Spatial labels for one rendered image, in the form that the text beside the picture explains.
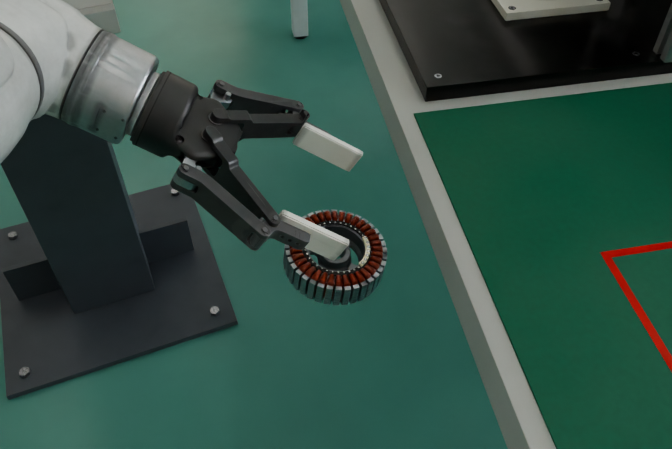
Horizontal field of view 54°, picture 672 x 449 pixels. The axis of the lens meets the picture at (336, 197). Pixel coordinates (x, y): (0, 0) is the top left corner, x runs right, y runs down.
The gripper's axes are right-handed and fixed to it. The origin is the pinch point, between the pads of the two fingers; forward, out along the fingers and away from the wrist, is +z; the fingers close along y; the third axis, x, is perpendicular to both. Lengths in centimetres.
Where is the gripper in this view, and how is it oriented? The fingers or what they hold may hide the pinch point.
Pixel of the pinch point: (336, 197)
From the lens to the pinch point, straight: 66.6
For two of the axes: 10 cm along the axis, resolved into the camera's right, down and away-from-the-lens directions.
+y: -1.3, 7.1, -7.0
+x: 4.8, -5.7, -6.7
